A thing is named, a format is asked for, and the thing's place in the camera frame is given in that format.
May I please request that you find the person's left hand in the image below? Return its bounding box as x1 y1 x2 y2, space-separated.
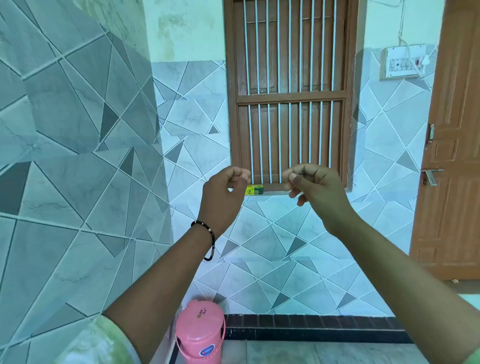
197 166 252 238

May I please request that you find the person's right hand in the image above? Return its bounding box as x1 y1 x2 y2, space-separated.
282 163 357 236

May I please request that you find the person's right forearm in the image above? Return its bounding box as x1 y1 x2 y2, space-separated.
330 214 480 364

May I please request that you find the person's left forearm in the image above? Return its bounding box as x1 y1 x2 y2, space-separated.
102 221 223 364

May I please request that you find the brown wooden barred window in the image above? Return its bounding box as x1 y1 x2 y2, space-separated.
224 0 359 192

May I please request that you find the white electrical switchboard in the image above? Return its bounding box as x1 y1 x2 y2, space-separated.
379 44 429 81

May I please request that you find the pink plastic water jug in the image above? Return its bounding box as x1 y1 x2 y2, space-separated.
175 299 227 364

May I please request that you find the orange brown wooden door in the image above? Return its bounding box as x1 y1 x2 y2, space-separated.
409 0 480 281

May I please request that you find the green white left sleeve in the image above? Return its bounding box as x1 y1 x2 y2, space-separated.
54 314 142 364

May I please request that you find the black bead bracelet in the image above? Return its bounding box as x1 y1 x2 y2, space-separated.
190 220 216 262

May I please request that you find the metal door handle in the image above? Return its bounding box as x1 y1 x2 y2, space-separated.
421 168 445 187

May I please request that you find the white cable with plug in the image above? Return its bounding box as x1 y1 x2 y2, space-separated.
397 0 433 76

